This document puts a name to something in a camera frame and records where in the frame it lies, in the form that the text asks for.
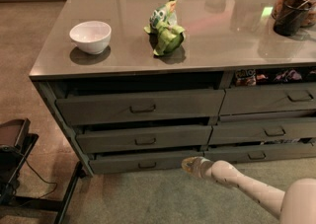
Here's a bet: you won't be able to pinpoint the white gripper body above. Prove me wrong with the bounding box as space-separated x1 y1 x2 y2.
195 158 213 180

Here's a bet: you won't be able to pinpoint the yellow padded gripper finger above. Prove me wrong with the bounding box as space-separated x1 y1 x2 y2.
182 157 200 178

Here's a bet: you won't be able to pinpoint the grey drawer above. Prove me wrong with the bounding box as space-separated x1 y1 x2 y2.
55 89 224 125
89 150 203 174
76 125 212 154
204 142 316 164
220 83 316 115
209 117 316 145

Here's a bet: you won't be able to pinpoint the grey drawer cabinet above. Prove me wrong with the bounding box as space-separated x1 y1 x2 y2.
30 0 316 175

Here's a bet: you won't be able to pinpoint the snack packages in shelf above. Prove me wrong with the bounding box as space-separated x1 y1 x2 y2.
233 67 316 86

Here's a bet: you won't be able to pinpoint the green crumpled snack bag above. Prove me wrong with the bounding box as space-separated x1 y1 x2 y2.
144 0 185 56

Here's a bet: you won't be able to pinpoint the white ceramic bowl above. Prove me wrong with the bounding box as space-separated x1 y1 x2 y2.
69 21 112 54

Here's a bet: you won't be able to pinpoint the black cup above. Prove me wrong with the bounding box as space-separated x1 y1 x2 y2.
274 0 312 37

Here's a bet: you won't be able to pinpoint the black metal stand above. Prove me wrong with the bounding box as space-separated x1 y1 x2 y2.
0 117 84 224

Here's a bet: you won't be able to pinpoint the black cable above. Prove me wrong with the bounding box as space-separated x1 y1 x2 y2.
0 145 58 209

